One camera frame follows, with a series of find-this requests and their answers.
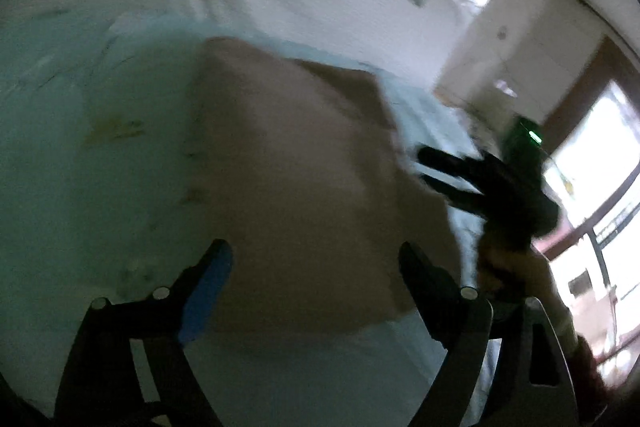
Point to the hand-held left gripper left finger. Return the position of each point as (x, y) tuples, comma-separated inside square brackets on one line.
[(206, 299)]

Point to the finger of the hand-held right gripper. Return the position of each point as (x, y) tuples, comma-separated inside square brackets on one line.
[(445, 158), (457, 196)]

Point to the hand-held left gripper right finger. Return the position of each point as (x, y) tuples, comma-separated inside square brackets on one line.
[(425, 279)]

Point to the pink shirt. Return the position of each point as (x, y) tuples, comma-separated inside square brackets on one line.
[(300, 187)]

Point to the person's right hand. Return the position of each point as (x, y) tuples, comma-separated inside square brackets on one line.
[(510, 264)]

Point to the bright window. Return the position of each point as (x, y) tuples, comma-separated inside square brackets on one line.
[(600, 187)]

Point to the light blue floral quilt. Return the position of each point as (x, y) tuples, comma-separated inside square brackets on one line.
[(100, 187)]

